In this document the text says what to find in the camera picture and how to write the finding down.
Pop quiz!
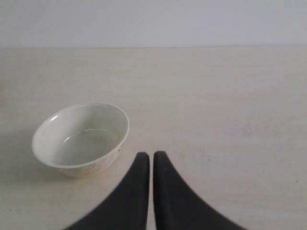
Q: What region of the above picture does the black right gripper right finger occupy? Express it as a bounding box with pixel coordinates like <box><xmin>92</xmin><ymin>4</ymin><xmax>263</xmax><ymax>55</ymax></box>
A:
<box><xmin>153</xmin><ymin>151</ymin><xmax>244</xmax><ymax>230</ymax></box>

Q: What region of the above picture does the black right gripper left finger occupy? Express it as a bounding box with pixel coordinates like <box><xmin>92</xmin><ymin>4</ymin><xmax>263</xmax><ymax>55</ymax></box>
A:
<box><xmin>66</xmin><ymin>152</ymin><xmax>150</xmax><ymax>230</ymax></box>

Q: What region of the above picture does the white ceramic bowl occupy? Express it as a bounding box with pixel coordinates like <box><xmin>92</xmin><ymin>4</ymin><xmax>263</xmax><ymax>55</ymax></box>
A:
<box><xmin>31</xmin><ymin>103</ymin><xmax>130</xmax><ymax>178</ymax></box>

